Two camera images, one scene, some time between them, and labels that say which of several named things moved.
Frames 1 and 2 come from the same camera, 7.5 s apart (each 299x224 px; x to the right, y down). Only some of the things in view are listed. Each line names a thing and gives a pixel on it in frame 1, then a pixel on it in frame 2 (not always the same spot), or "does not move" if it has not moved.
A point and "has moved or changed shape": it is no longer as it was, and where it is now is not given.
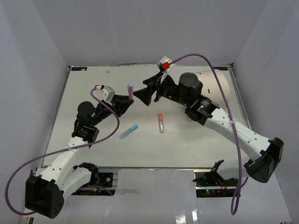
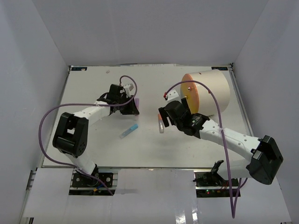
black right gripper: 145,94 → 164,115
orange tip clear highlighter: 160,118 does not move
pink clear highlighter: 130,88 has moved or changed shape
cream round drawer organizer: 211,88 does not move
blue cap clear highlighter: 134,127 does not move
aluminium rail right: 239,99 does not move
